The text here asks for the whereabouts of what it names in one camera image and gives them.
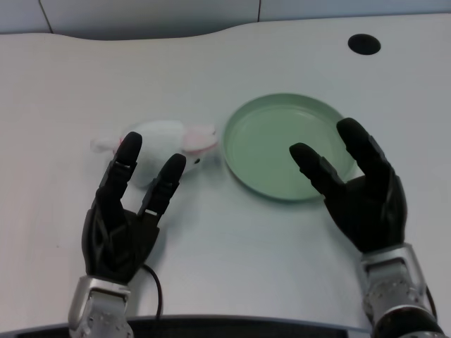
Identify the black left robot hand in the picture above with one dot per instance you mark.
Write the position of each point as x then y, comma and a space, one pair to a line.
116, 225

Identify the black robot torso edge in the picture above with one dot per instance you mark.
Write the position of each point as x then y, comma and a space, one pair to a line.
211, 325

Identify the black round table grommet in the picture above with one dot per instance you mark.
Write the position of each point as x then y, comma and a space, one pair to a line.
364, 44

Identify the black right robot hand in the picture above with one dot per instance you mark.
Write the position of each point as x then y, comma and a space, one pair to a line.
370, 207

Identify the green round plate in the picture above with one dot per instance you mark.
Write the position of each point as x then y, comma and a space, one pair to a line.
275, 148

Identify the white rabbit doll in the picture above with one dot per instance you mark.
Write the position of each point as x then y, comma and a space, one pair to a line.
160, 149

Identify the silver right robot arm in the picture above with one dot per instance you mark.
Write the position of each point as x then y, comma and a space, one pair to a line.
398, 292

